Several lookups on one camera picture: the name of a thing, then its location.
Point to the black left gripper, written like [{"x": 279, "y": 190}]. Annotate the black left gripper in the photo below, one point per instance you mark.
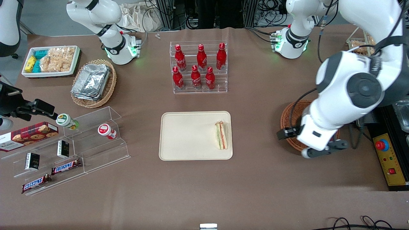
[{"x": 290, "y": 132}]

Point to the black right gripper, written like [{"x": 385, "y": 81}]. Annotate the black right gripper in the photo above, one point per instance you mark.
[{"x": 9, "y": 101}]

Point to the triangular sandwich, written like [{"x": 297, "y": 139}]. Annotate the triangular sandwich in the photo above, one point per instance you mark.
[{"x": 221, "y": 135}]

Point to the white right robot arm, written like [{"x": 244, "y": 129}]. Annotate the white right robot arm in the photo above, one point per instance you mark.
[{"x": 108, "y": 12}]

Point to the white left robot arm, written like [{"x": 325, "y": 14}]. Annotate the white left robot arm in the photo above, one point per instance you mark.
[{"x": 345, "y": 80}]

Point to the brown wicker basket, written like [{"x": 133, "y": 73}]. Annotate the brown wicker basket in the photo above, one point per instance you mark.
[{"x": 290, "y": 116}]

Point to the white snack tray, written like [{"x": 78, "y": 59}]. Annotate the white snack tray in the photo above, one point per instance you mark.
[{"x": 76, "y": 57}]

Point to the light wicker basket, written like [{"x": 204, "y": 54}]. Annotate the light wicker basket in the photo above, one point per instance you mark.
[{"x": 110, "y": 86}]

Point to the beige plastic tray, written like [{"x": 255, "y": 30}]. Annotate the beige plastic tray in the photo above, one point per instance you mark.
[{"x": 188, "y": 135}]

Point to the green cap yogurt bottle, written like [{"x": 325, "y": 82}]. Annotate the green cap yogurt bottle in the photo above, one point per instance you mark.
[{"x": 65, "y": 120}]

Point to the red tartan cookie box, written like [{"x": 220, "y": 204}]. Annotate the red tartan cookie box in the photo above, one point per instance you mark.
[{"x": 28, "y": 136}]

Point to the small black box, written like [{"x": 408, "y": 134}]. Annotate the small black box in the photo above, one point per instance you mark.
[
  {"x": 32, "y": 161},
  {"x": 63, "y": 149}
]

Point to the clear acrylic step shelf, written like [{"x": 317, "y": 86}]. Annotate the clear acrylic step shelf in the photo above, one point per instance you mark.
[
  {"x": 102, "y": 150},
  {"x": 48, "y": 150}
]

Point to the stacked foil containers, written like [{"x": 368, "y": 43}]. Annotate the stacked foil containers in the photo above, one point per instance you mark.
[{"x": 91, "y": 81}]

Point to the teal snack packet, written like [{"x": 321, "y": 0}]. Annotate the teal snack packet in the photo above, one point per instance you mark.
[
  {"x": 41, "y": 54},
  {"x": 37, "y": 66}
]

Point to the Snickers bar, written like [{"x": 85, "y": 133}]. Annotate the Snickers bar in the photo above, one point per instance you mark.
[
  {"x": 65, "y": 166},
  {"x": 35, "y": 183}
]

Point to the rice cracker bag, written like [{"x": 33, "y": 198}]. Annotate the rice cracker bag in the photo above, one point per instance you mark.
[
  {"x": 370, "y": 40},
  {"x": 65, "y": 56},
  {"x": 359, "y": 48},
  {"x": 48, "y": 63}
]

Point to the red cap yogurt bottle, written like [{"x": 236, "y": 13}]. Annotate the red cap yogurt bottle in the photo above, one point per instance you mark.
[{"x": 105, "y": 130}]

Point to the yellow snack packet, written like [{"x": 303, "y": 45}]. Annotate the yellow snack packet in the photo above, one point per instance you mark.
[{"x": 30, "y": 64}]

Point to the clear acrylic bottle rack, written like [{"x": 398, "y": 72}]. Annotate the clear acrylic bottle rack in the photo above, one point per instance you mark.
[{"x": 220, "y": 81}]

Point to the red cola bottle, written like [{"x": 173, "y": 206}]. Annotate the red cola bottle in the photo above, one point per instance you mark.
[
  {"x": 210, "y": 80},
  {"x": 221, "y": 57},
  {"x": 196, "y": 79},
  {"x": 201, "y": 59},
  {"x": 180, "y": 59},
  {"x": 178, "y": 80}
]

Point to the red emergency stop button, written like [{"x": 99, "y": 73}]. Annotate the red emergency stop button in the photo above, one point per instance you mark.
[{"x": 381, "y": 145}]

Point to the black yellow control box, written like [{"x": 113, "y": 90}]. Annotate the black yellow control box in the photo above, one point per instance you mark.
[{"x": 391, "y": 166}]

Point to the clear plastic container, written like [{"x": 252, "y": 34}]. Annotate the clear plastic container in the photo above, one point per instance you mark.
[{"x": 402, "y": 116}]

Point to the beige cloth bag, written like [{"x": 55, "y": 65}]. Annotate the beige cloth bag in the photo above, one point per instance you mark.
[{"x": 137, "y": 17}]

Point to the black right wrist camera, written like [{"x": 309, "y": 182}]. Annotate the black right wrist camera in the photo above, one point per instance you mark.
[{"x": 9, "y": 102}]

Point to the aluminium frame post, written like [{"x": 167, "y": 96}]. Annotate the aluminium frame post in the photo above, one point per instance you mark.
[{"x": 169, "y": 14}]

